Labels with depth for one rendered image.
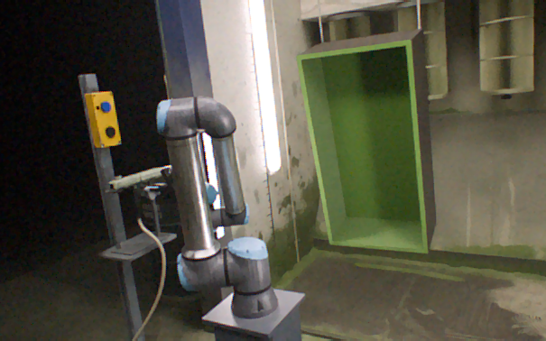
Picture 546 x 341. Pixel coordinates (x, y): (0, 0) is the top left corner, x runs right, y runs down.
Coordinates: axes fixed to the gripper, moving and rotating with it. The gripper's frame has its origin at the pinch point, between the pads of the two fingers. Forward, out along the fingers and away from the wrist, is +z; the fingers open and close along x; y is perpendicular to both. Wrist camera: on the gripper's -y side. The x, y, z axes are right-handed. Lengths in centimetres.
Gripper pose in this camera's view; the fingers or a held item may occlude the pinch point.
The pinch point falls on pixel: (150, 186)
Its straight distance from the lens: 211.0
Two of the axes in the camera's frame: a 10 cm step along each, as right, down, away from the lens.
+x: 5.0, -2.2, 8.4
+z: -8.6, -0.1, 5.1
